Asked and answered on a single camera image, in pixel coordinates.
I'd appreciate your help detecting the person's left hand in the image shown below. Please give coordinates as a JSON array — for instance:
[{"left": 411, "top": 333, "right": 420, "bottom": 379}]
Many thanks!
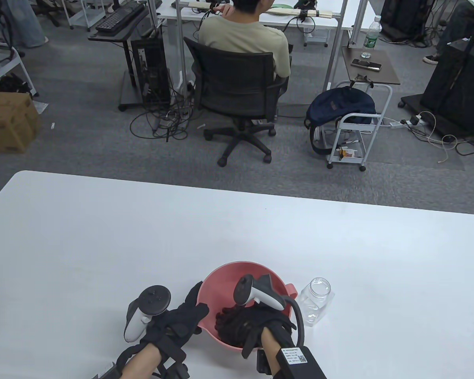
[{"left": 142, "top": 280, "right": 210, "bottom": 356}]

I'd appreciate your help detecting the black mesh office chair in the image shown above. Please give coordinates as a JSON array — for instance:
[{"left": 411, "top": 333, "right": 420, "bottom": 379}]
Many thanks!
[{"left": 184, "top": 37, "right": 290, "bottom": 167}]

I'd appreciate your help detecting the person's left forearm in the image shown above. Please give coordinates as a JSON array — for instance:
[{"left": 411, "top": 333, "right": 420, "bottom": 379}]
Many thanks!
[{"left": 115, "top": 343, "right": 190, "bottom": 379}]

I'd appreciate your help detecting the black phone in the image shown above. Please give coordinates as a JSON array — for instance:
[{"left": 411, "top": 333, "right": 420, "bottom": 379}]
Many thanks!
[{"left": 351, "top": 58, "right": 382, "bottom": 72}]

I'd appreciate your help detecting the black computer tower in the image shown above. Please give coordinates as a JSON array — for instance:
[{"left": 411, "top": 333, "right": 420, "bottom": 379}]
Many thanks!
[{"left": 131, "top": 38, "right": 171, "bottom": 107}]

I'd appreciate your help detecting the pink salad bowl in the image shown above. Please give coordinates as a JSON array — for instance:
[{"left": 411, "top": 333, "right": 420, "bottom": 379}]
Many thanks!
[{"left": 196, "top": 261, "right": 299, "bottom": 351}]

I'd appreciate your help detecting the black keyboard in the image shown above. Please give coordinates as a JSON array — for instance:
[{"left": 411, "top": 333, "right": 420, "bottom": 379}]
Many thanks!
[{"left": 95, "top": 2, "right": 146, "bottom": 33}]

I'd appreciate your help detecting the dark brown side table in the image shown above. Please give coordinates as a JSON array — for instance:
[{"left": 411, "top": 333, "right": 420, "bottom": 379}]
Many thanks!
[{"left": 341, "top": 47, "right": 402, "bottom": 86}]

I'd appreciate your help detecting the person's right hand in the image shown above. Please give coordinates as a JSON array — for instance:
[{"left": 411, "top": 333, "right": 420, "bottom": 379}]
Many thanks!
[{"left": 219, "top": 303, "right": 297, "bottom": 360}]

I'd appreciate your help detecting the brown cardboard box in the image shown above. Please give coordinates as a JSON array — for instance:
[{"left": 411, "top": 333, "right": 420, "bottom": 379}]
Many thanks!
[{"left": 0, "top": 92, "right": 42, "bottom": 154}]

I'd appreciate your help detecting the green label water bottle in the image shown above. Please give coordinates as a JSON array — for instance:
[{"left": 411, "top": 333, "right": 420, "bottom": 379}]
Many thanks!
[{"left": 361, "top": 15, "right": 383, "bottom": 59}]

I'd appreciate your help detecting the tangle of black cables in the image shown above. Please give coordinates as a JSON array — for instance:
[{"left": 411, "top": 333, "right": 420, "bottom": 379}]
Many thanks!
[{"left": 130, "top": 89, "right": 201, "bottom": 143}]

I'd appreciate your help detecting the navy blue backpack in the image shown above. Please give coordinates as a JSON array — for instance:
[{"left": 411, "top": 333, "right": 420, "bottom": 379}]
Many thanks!
[{"left": 305, "top": 87, "right": 376, "bottom": 155}]

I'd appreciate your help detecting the clear plastic jar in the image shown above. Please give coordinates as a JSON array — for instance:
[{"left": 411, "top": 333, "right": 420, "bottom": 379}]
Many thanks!
[{"left": 297, "top": 277, "right": 335, "bottom": 327}]

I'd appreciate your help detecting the black bag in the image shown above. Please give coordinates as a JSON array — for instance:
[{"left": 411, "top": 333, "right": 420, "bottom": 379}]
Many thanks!
[{"left": 0, "top": 73, "right": 34, "bottom": 97}]

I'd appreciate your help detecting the black equipment box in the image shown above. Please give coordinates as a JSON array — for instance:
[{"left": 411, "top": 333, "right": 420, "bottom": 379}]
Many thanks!
[{"left": 380, "top": 0, "right": 437, "bottom": 40}]

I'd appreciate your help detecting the black cabinet on wheels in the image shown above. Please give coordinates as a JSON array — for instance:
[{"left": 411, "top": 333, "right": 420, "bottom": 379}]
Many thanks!
[{"left": 398, "top": 43, "right": 474, "bottom": 139}]

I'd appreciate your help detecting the white metal-legged desk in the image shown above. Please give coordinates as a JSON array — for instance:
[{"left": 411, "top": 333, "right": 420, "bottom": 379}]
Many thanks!
[{"left": 157, "top": 0, "right": 370, "bottom": 91}]

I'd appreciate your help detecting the small white wheeled cart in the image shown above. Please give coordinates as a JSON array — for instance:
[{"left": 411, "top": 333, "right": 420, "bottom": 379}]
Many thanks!
[{"left": 63, "top": 0, "right": 106, "bottom": 31}]

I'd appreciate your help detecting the dark rolling keyboard stand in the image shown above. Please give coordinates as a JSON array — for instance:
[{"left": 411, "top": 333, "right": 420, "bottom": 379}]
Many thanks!
[{"left": 88, "top": 4, "right": 172, "bottom": 112}]

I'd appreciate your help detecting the white label tag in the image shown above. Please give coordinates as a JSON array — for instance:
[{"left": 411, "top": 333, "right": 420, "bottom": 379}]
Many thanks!
[
  {"left": 93, "top": 362, "right": 117, "bottom": 379},
  {"left": 281, "top": 348, "right": 308, "bottom": 366}
]

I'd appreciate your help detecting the white metal rolling cart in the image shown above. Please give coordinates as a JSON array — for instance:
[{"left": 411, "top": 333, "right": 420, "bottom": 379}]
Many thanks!
[{"left": 326, "top": 81, "right": 393, "bottom": 172}]

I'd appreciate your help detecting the person's right forearm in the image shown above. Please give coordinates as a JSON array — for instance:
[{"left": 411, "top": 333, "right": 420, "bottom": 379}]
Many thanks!
[{"left": 257, "top": 327, "right": 326, "bottom": 379}]

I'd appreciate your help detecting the black and white controller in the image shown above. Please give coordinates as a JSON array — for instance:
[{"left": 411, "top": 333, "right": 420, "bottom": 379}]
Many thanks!
[
  {"left": 234, "top": 274, "right": 304, "bottom": 347},
  {"left": 124, "top": 285, "right": 171, "bottom": 342}
]

